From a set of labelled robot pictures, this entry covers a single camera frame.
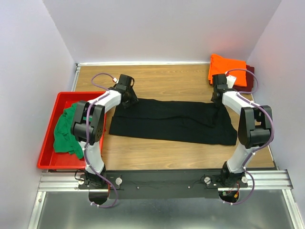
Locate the dark red folded t shirt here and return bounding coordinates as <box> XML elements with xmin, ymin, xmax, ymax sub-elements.
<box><xmin>211</xmin><ymin>64</ymin><xmax>255</xmax><ymax>93</ymax></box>

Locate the orange folded t shirt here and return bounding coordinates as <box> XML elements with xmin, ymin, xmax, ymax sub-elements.
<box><xmin>208</xmin><ymin>53</ymin><xmax>247</xmax><ymax>87</ymax></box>

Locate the green crumpled t shirt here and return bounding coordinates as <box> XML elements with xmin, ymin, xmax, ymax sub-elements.
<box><xmin>53</xmin><ymin>103</ymin><xmax>83</xmax><ymax>159</ymax></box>

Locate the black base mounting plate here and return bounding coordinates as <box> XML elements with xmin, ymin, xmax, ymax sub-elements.
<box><xmin>77</xmin><ymin>169</ymin><xmax>248</xmax><ymax>205</ymax></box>

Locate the black t shirt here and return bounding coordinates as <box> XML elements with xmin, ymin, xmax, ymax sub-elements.
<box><xmin>109</xmin><ymin>99</ymin><xmax>237</xmax><ymax>146</ymax></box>

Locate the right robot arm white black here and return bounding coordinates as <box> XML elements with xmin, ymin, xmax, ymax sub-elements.
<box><xmin>211</xmin><ymin>73</ymin><xmax>275</xmax><ymax>187</ymax></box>

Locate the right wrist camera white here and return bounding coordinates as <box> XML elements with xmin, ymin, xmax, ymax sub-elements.
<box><xmin>226</xmin><ymin>75</ymin><xmax>237</xmax><ymax>89</ymax></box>

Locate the aluminium frame rail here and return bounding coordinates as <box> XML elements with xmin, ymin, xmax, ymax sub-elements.
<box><xmin>38</xmin><ymin>170</ymin><xmax>293</xmax><ymax>192</ymax></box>

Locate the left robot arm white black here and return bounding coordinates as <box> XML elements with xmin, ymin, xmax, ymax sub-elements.
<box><xmin>71</xmin><ymin>74</ymin><xmax>139</xmax><ymax>188</ymax></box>

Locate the red plastic tray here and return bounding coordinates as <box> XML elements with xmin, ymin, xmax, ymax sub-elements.
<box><xmin>37</xmin><ymin>92</ymin><xmax>103</xmax><ymax>170</ymax></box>

